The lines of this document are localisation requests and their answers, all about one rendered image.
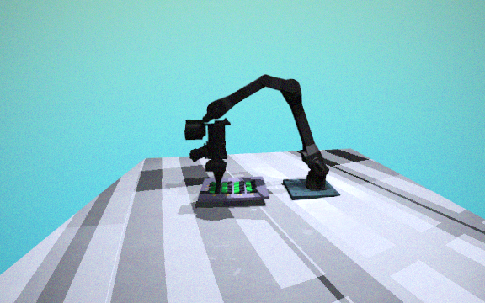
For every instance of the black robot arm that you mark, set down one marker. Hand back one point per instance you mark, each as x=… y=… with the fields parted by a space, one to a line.
x=291 y=91

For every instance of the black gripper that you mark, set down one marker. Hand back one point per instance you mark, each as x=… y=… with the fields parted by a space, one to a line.
x=216 y=152

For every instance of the lavender switch panel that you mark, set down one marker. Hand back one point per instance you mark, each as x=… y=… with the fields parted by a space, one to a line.
x=233 y=191

